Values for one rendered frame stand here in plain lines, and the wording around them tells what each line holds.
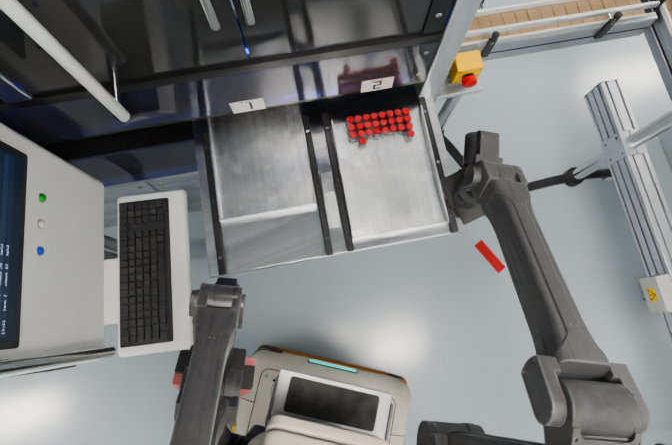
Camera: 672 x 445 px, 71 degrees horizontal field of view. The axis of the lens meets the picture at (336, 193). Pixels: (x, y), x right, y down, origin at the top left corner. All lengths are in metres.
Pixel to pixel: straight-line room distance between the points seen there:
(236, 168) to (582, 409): 1.03
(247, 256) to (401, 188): 0.46
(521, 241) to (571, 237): 1.73
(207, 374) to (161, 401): 1.58
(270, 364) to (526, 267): 1.35
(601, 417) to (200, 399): 0.46
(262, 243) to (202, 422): 0.70
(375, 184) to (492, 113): 1.27
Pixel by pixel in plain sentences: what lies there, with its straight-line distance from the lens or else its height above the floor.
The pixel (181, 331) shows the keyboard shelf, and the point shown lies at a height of 0.80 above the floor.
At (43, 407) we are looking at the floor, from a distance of 2.48.
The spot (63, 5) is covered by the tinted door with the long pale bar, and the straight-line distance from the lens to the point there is 0.95.
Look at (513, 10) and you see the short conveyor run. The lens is 1.56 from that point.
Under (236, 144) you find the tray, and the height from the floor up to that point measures 0.88.
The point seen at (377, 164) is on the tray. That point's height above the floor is 0.88.
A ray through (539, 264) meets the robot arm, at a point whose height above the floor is 1.52.
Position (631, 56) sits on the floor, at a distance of 2.93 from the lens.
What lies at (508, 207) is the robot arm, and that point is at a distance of 0.74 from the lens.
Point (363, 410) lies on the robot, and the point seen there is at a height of 1.04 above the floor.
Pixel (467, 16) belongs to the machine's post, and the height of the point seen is 1.26.
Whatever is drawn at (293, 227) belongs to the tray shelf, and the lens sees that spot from 1.28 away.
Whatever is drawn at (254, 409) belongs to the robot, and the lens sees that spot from 1.90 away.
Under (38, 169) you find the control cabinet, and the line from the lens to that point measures 1.25.
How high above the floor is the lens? 2.13
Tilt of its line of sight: 75 degrees down
